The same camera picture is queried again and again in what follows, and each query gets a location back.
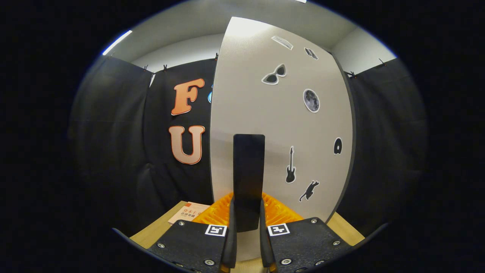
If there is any beige shoe cabinet door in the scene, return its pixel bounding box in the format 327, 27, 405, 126
210, 16, 355, 262

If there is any black backdrop cloth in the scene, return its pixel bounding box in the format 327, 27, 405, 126
68, 56, 429, 237

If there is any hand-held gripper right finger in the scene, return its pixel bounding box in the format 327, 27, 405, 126
260, 191, 353, 273

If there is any black door handle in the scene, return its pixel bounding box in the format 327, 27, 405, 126
233, 134, 266, 232

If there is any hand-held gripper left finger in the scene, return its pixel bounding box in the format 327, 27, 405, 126
148, 191, 237, 273

